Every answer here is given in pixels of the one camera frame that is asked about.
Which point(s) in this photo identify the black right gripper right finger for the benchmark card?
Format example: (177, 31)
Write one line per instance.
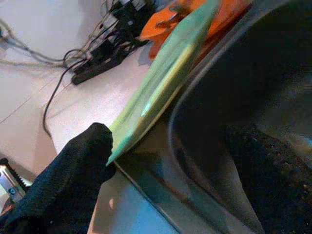
(275, 190)

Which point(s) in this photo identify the orange plate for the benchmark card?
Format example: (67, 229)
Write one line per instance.
(229, 14)

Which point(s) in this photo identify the black power strip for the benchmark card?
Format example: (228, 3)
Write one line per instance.
(97, 70)

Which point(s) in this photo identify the light green plate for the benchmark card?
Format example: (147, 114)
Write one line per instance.
(161, 68)

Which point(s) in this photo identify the brown wooden utensil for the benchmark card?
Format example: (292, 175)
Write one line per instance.
(168, 22)

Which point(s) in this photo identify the stainless steel sink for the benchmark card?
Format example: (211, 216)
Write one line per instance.
(243, 73)

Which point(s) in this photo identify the orange bowl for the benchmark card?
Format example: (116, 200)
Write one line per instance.
(151, 31)

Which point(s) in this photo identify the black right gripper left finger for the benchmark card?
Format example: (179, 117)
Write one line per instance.
(68, 175)

